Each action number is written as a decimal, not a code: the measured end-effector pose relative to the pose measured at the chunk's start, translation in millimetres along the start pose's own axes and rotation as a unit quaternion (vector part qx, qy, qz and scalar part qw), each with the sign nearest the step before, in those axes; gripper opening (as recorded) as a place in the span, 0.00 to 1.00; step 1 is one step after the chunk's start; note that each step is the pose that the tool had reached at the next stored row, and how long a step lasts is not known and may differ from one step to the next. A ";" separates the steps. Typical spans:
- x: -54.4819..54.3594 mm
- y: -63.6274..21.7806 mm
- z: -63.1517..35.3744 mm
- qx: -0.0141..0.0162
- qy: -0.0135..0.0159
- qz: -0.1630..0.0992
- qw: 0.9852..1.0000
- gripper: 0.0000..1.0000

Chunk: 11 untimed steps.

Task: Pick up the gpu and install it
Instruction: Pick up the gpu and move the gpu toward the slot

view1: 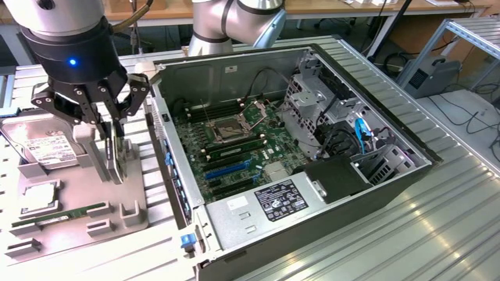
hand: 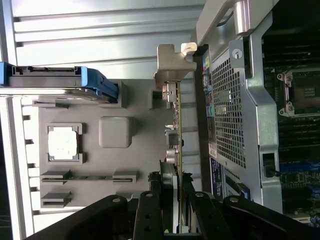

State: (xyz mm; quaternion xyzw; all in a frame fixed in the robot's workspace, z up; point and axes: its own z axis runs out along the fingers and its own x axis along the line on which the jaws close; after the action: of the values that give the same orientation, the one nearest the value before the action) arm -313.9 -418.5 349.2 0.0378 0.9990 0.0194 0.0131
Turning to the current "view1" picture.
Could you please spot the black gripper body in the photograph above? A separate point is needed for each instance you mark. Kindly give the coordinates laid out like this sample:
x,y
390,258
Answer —
x,y
78,52

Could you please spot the graphics card with metal bracket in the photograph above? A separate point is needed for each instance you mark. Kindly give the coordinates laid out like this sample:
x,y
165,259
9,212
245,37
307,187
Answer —
x,y
118,164

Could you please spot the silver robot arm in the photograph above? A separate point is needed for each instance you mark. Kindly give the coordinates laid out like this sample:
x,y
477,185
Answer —
x,y
219,17

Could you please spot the silver hard disk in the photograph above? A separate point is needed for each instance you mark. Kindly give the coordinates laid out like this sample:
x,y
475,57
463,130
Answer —
x,y
43,146

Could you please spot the thin locking lever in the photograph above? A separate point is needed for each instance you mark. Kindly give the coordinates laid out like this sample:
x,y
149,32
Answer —
x,y
206,112

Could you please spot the blue disk caddy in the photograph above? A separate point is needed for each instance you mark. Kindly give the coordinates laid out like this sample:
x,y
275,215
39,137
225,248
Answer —
x,y
9,112

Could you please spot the black RAM slot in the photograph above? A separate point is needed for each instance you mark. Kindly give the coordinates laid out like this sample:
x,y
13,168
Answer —
x,y
217,104
223,112
221,109

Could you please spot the CPU socket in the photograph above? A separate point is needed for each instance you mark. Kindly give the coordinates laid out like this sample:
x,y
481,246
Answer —
x,y
227,130

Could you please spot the grey parts rack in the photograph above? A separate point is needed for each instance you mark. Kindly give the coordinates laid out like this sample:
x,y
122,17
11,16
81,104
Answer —
x,y
78,193

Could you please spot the metal socket cover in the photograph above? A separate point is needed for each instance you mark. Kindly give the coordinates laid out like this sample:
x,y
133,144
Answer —
x,y
254,112

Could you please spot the green RAM stick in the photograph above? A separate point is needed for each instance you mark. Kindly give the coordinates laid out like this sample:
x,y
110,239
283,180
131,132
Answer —
x,y
59,216
234,150

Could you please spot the long black expansion slot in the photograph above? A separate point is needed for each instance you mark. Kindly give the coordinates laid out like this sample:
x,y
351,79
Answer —
x,y
231,183
227,164
234,191

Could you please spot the silver CPU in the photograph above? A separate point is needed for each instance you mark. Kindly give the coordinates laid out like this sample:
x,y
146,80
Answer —
x,y
39,197

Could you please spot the blue expansion slot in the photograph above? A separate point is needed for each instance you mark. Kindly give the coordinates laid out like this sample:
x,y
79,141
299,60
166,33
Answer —
x,y
227,171

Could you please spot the green motherboard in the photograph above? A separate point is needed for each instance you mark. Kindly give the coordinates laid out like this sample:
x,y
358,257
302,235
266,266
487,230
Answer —
x,y
274,140

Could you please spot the silver drive cage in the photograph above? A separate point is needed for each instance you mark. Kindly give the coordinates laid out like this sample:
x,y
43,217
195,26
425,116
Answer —
x,y
303,131

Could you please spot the silver chipset heatsink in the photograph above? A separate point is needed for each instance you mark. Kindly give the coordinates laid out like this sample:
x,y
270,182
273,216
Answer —
x,y
277,171

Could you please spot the grey power supply unit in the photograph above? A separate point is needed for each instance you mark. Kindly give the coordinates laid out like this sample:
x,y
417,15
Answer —
x,y
242,222

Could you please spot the blue case latch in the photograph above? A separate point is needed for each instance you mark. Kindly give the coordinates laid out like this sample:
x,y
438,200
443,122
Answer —
x,y
187,240

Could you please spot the black office chair base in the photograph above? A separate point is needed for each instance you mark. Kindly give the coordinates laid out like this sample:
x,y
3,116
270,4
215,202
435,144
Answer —
x,y
341,21

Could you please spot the black fan shroud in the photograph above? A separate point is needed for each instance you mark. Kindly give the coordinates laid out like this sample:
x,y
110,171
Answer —
x,y
337,178

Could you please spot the metal disk bay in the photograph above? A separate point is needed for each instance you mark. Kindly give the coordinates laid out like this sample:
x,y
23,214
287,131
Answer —
x,y
381,169

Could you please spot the black stand pole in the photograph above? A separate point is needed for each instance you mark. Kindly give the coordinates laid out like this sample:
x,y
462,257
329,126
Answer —
x,y
391,27

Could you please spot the open black PC case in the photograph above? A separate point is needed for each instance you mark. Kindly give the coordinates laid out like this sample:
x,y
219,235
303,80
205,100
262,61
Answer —
x,y
351,222

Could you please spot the grey control box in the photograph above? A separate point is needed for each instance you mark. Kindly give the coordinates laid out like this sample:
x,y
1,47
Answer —
x,y
430,79

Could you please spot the wooden desk with white frame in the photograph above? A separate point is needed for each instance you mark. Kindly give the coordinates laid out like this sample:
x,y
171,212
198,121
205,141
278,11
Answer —
x,y
359,10

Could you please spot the aluminium frame table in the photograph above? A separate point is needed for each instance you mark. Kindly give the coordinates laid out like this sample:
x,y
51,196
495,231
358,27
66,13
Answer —
x,y
473,32

